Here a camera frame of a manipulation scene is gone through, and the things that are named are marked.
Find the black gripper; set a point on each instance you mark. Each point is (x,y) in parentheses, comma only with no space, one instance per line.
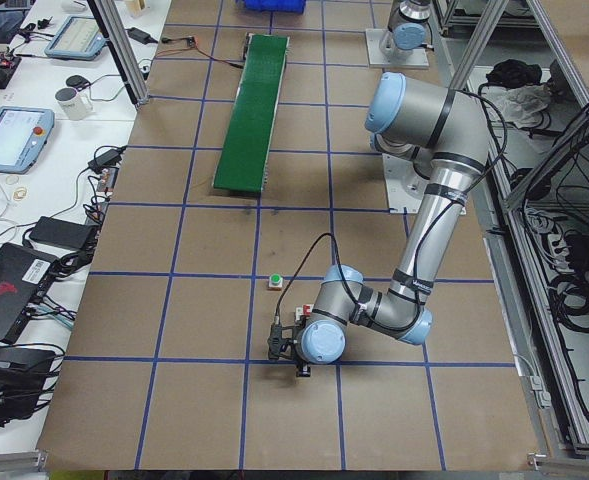
(303,370)

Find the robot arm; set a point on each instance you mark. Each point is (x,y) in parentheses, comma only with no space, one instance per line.
(434,143)
(406,27)

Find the green conveyor belt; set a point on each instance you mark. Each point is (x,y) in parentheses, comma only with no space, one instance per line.
(244,156)

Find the black laptop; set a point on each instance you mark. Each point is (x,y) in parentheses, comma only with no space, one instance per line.
(25,276)

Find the white mug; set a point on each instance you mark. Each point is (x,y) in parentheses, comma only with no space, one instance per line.
(76,105)

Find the teach pendant tablet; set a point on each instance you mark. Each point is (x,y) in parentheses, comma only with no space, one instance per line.
(24,131)
(79,38)

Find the blue plastic bin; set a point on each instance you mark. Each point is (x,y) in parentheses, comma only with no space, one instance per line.
(288,6)

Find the green push button switch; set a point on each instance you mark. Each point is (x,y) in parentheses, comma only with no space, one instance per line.
(275,282)

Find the aluminium frame post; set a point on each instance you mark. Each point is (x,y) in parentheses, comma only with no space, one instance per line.
(111,27)

